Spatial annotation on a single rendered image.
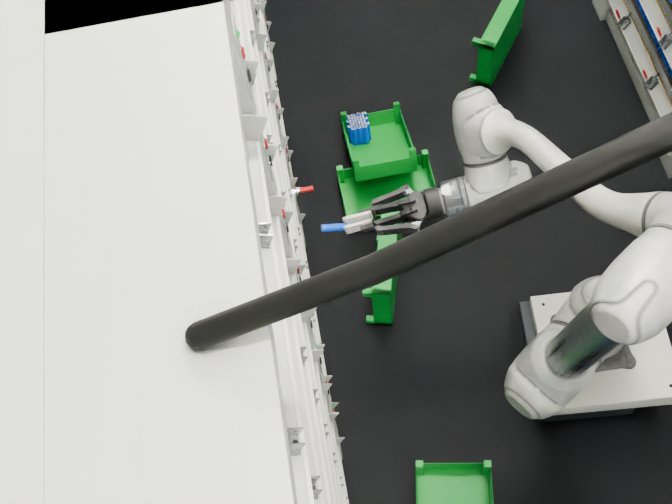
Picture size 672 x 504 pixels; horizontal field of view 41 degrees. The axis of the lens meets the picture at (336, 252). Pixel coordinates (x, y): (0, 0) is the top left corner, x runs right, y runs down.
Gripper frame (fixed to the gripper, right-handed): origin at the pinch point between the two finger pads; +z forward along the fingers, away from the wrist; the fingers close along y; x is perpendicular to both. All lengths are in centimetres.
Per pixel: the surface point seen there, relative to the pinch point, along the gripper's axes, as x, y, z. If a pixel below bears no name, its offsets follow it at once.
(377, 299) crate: 45.9, -2.2, 4.0
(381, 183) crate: 63, -52, -3
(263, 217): -86, 50, 2
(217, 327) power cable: -114, 78, 0
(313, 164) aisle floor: 60, -65, 18
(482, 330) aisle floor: 67, 5, -23
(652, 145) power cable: -124, 78, -35
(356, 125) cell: 54, -71, 1
